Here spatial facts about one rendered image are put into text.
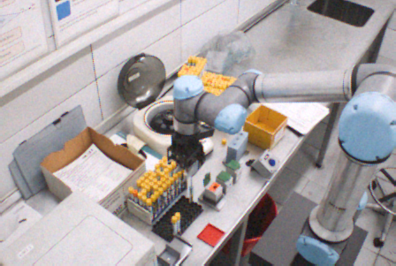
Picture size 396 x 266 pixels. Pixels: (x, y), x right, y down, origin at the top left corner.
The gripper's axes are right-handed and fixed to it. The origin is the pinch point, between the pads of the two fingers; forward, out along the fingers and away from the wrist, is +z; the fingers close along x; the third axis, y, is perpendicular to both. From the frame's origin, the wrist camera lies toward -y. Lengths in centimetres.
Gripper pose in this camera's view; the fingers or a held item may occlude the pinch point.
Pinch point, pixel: (191, 171)
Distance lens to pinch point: 126.3
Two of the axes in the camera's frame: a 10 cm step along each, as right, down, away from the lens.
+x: 8.1, 3.8, -4.3
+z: -0.2, 7.6, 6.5
